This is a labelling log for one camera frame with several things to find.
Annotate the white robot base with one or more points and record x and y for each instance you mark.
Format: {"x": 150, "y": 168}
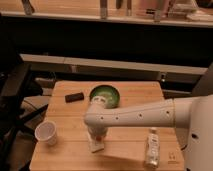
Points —
{"x": 196, "y": 114}

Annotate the white sponge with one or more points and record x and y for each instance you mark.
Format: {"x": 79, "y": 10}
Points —
{"x": 96, "y": 145}

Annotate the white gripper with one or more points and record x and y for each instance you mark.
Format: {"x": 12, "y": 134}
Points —
{"x": 95, "y": 131}

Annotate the black office chair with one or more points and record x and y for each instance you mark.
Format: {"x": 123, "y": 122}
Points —
{"x": 12, "y": 93}

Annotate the white plastic cup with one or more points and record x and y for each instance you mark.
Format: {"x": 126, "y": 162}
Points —
{"x": 46, "y": 133}

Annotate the green bowl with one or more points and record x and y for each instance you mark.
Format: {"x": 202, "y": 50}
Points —
{"x": 110, "y": 93}

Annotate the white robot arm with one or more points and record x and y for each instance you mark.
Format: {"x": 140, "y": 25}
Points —
{"x": 99, "y": 117}

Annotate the black rectangular block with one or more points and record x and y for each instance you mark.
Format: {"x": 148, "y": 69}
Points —
{"x": 74, "y": 97}

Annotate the clear plastic bottle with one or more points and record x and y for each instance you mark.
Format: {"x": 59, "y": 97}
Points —
{"x": 152, "y": 155}

